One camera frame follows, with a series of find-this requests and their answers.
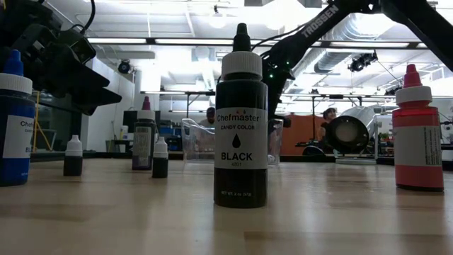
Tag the person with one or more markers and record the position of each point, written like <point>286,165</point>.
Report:
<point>210,117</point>
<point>327,118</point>

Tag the large purple food coloring bottle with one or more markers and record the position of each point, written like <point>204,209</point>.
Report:
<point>143,141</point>

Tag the orange partition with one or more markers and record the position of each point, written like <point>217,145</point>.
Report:
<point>301,134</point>

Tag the small red dropper bottle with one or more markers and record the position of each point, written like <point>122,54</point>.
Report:
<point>73,159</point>

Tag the small black dropper bottle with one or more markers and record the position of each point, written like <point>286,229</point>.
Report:
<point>160,163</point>

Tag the large pink food coloring bottle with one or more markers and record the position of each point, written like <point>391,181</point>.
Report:
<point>417,148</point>

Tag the silver ventilation duct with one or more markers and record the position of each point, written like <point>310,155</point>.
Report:
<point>329,60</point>

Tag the black background monitor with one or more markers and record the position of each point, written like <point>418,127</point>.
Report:
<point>128,120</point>

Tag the large black food coloring bottle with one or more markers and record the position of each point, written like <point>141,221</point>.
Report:
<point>240,141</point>

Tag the large blue food coloring bottle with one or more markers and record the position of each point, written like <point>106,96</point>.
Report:
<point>16,141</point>

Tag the black ceiling spotlight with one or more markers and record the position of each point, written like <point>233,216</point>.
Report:
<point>359,63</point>

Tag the round black ceiling camera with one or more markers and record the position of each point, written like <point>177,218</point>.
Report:
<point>124,66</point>

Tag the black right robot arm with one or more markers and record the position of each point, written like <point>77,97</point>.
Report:
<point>318,25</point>

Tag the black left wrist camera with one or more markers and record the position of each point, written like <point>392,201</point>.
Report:
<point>79,47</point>

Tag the clear plastic bin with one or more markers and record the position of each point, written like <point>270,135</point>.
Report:
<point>198,141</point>

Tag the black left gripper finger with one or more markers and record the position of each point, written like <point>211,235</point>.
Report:
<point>102,99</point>
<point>85,79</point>

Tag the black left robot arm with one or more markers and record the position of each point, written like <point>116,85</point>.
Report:
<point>17,17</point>

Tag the white cylindrical spotlight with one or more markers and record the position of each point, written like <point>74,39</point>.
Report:
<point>350,131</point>

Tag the long ceiling light bar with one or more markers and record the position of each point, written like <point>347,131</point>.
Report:
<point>117,40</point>

